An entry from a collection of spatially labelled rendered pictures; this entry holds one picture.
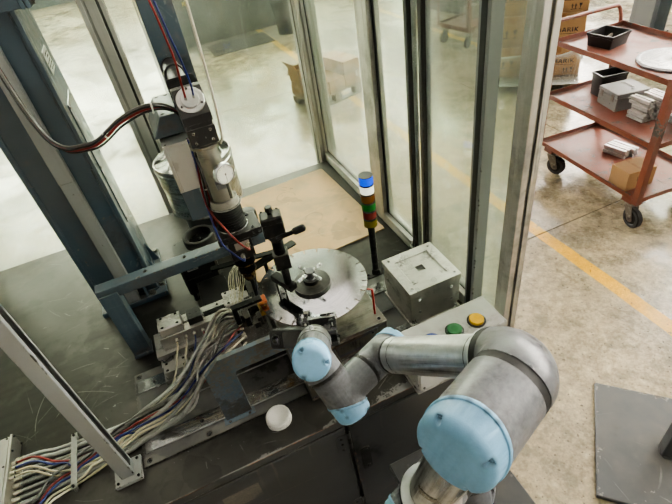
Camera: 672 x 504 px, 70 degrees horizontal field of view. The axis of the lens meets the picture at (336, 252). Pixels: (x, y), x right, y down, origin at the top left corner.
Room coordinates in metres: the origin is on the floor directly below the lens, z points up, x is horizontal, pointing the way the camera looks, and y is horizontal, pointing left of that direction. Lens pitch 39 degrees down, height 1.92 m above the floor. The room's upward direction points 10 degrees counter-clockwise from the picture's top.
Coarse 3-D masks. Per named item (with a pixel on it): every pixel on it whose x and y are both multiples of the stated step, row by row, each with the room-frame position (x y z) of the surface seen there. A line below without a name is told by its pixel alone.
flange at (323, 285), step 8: (320, 272) 1.08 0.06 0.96; (296, 280) 1.07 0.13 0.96; (304, 280) 1.04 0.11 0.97; (312, 280) 1.04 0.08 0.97; (328, 280) 1.04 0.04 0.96; (296, 288) 1.03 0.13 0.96; (304, 288) 1.02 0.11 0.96; (312, 288) 1.02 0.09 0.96; (320, 288) 1.01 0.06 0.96; (304, 296) 1.00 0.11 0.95; (312, 296) 0.99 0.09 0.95
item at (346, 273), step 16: (304, 256) 1.18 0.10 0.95; (320, 256) 1.17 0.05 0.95; (336, 256) 1.16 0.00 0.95; (352, 256) 1.14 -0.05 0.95; (272, 272) 1.13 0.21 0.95; (336, 272) 1.08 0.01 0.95; (352, 272) 1.07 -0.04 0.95; (272, 288) 1.06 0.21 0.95; (336, 288) 1.01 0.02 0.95; (352, 288) 1.00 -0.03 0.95; (272, 304) 0.99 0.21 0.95; (288, 304) 0.98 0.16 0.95; (304, 304) 0.97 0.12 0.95; (320, 304) 0.96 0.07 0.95; (336, 304) 0.95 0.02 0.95; (352, 304) 0.94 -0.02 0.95; (288, 320) 0.92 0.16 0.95
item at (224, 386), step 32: (224, 192) 0.98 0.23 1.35; (224, 224) 0.97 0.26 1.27; (256, 224) 0.98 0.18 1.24; (256, 288) 0.99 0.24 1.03; (384, 288) 1.17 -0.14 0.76; (256, 320) 0.99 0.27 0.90; (352, 320) 0.97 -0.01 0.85; (384, 320) 0.95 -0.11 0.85; (256, 352) 0.81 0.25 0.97; (288, 352) 0.91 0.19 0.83; (352, 352) 0.91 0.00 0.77; (160, 384) 0.93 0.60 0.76; (224, 384) 0.78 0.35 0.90; (256, 384) 0.87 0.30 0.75; (288, 384) 0.85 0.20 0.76; (192, 416) 0.80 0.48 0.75; (224, 416) 0.78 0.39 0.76; (256, 416) 0.77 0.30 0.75; (160, 448) 0.72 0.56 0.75
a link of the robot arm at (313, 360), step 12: (300, 336) 0.67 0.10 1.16; (312, 336) 0.64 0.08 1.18; (324, 336) 0.66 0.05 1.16; (300, 348) 0.60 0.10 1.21; (312, 348) 0.59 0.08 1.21; (324, 348) 0.60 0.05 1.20; (300, 360) 0.58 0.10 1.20; (312, 360) 0.58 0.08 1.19; (324, 360) 0.57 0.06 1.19; (336, 360) 0.60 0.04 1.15; (300, 372) 0.57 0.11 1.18; (312, 372) 0.56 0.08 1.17; (324, 372) 0.56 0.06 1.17; (312, 384) 0.57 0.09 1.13
